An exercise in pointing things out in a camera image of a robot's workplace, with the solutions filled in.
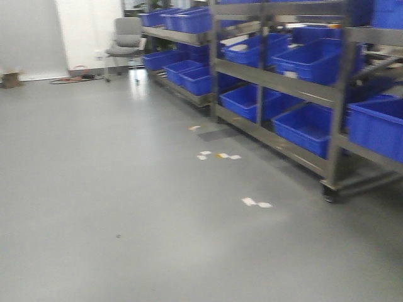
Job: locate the blue bin middle back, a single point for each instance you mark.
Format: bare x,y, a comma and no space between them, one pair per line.
247,52

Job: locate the blue bin far shelf top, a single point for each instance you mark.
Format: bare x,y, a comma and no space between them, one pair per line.
192,21

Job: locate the far steel shelf rack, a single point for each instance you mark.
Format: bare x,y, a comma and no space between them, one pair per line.
191,51

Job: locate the near steel shelf rack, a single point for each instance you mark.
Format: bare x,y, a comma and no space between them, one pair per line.
356,82

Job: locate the blue bin far shelf lower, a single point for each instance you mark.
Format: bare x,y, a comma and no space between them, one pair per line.
199,81

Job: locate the blue bin far right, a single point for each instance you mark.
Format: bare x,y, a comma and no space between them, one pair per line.
377,126

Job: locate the steel shelf rack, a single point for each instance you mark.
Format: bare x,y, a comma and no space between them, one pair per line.
356,82
191,51

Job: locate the blue bin shelf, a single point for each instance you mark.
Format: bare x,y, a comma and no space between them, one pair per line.
192,21
199,81

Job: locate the grey office chair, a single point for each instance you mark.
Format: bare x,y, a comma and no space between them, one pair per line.
127,42

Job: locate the blue bin lower front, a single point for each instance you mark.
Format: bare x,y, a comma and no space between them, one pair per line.
308,127

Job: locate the blue bin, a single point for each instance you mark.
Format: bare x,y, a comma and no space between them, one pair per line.
377,126
247,52
318,61
243,102
308,127

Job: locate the blue bin lower back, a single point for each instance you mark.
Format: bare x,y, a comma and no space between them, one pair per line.
243,102

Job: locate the blue bin middle front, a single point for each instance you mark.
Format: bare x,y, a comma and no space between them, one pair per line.
318,61

